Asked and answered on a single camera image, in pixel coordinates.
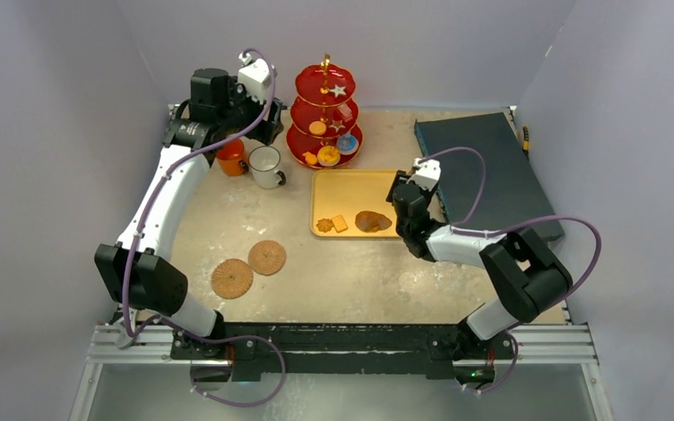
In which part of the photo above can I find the round orange cookie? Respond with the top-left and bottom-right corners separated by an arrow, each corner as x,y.
308,120 -> 327,137

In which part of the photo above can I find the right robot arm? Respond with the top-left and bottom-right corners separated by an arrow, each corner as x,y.
386,170 -> 574,357

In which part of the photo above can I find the yellow handled screwdriver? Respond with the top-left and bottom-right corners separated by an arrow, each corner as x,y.
521,125 -> 530,158

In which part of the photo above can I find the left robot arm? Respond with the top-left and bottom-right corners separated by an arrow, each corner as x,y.
94,60 -> 283,359

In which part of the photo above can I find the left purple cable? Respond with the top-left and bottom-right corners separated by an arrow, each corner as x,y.
120,47 -> 287,408

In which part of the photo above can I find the purple cable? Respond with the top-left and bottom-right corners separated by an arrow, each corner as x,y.
418,146 -> 603,396
120,47 -> 287,408

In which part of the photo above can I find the yellow serving tray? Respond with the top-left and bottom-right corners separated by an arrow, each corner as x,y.
310,169 -> 398,239

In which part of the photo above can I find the orange mug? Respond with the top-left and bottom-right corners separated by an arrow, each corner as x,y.
215,139 -> 249,176

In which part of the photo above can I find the pink cake slice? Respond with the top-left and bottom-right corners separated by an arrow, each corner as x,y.
334,102 -> 355,122

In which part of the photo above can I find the square cracker biscuit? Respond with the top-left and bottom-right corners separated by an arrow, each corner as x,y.
331,215 -> 348,233

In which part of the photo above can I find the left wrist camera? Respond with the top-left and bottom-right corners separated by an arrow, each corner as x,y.
237,53 -> 277,105

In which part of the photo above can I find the blue iced donut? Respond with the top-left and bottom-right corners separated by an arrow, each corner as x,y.
335,133 -> 360,155

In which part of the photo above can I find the red three-tier cake stand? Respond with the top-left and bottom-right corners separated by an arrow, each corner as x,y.
286,54 -> 363,169

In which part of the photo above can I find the yellow iced donut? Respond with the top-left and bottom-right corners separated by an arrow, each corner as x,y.
317,145 -> 341,168

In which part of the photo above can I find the white ribbed mug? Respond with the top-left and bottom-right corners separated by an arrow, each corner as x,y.
249,146 -> 287,189

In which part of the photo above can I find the flower shaped cookie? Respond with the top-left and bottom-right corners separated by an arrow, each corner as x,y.
316,218 -> 334,232

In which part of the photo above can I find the black base frame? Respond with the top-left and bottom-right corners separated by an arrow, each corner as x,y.
170,322 -> 514,382

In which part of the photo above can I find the orange fish shaped cookie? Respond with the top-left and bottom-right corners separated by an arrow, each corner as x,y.
302,152 -> 319,167

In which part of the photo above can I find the white star cookie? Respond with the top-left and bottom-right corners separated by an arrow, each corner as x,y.
327,84 -> 347,99

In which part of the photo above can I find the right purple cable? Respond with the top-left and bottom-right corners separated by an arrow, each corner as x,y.
418,146 -> 603,396

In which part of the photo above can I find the silver wrench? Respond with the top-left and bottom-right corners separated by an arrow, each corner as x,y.
112,309 -> 137,350

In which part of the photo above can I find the brown star cookie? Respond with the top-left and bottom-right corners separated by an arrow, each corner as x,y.
329,120 -> 345,132

